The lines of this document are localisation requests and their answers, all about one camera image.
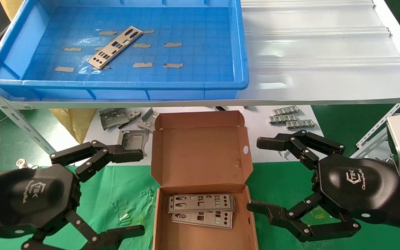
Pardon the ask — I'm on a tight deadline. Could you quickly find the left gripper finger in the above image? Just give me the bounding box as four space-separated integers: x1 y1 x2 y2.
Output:
50 140 144 183
21 209 145 250

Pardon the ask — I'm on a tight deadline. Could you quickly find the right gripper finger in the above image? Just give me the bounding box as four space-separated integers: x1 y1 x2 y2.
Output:
247 193 362 242
257 130 345 170

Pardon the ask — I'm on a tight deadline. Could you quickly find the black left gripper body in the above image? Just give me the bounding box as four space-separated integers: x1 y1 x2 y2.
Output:
0 163 82 241

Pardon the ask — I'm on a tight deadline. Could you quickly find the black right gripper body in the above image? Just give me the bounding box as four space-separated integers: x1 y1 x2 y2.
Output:
312 154 400 232

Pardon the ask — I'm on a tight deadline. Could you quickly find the brown cardboard box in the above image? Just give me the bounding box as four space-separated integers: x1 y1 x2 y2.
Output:
151 110 259 250

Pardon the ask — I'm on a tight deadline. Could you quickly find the silver metal IO shield plate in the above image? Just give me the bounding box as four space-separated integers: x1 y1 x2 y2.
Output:
171 210 233 230
167 194 236 213
87 26 143 69

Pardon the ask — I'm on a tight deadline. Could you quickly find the blue plastic tray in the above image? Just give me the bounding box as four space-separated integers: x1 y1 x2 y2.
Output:
0 0 249 101

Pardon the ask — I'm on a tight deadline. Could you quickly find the silver notched metal strip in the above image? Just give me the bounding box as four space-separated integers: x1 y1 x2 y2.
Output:
285 119 316 130
272 106 300 116
268 115 298 124

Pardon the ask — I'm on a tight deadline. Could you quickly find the white shelf board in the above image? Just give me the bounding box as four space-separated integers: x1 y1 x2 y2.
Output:
49 106 325 166

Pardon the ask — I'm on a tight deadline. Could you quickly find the green table cloth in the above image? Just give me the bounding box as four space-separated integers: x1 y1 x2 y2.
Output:
0 161 400 250

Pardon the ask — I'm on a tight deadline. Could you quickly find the silver metal binder clip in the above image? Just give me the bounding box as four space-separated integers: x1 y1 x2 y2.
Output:
16 159 39 170

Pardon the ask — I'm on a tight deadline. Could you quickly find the white perforated angle bar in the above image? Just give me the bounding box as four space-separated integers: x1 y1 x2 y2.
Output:
351 98 400 159

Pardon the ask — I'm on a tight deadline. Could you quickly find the yellow woven bag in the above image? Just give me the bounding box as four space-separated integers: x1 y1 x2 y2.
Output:
49 108 97 144
0 0 25 21

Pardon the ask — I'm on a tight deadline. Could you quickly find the grey perforated angle bar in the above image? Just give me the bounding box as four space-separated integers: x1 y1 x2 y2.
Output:
0 75 56 155

